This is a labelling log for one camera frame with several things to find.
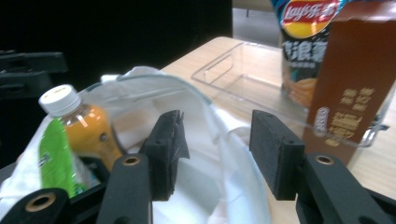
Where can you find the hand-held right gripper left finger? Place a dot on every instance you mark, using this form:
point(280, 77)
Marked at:
point(165, 155)

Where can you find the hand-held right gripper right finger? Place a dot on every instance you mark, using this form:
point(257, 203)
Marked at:
point(277, 155)

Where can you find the white tote bag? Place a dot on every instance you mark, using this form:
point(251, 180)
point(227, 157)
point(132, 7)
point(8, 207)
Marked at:
point(199, 186)

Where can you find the clear plastic bin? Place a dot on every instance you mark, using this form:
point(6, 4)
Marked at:
point(249, 87)

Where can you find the orange drink bottle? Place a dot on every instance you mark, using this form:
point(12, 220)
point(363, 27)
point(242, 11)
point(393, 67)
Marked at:
point(90, 133)

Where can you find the green snack packet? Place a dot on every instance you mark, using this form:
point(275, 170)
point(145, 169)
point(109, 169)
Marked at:
point(57, 155)

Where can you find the brown carton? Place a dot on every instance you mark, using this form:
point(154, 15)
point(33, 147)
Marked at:
point(358, 77)

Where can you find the blue chip bag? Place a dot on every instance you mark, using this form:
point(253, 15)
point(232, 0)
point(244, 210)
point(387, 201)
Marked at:
point(305, 46)

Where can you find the black curtain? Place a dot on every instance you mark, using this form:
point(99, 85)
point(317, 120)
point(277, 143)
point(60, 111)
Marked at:
point(124, 31)

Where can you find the black metal stand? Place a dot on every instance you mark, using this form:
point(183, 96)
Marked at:
point(28, 62)

